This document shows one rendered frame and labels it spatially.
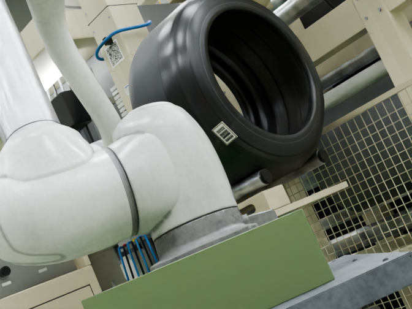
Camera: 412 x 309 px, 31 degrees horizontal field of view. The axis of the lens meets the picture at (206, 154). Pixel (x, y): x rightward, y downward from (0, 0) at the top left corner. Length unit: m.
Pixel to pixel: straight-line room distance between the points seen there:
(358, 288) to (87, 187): 0.43
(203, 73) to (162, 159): 0.84
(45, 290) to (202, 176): 1.21
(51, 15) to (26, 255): 0.62
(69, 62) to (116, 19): 0.89
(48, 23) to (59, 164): 0.52
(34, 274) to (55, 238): 1.24
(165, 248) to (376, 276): 0.36
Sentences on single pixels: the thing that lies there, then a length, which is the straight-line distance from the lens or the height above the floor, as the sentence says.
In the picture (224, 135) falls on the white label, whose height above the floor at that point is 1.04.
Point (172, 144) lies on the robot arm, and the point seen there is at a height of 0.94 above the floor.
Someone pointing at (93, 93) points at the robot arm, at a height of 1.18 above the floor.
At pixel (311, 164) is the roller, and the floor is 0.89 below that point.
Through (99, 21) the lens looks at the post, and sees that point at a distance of 2.53.
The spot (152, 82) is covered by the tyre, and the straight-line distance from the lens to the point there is 2.06.
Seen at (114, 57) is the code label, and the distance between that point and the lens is 2.49.
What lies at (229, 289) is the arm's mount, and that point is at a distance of 1.07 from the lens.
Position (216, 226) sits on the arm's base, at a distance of 1.16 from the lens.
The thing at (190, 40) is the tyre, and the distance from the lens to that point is 2.03.
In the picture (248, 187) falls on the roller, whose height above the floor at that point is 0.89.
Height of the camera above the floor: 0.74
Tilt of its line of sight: 8 degrees up
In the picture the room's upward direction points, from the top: 24 degrees counter-clockwise
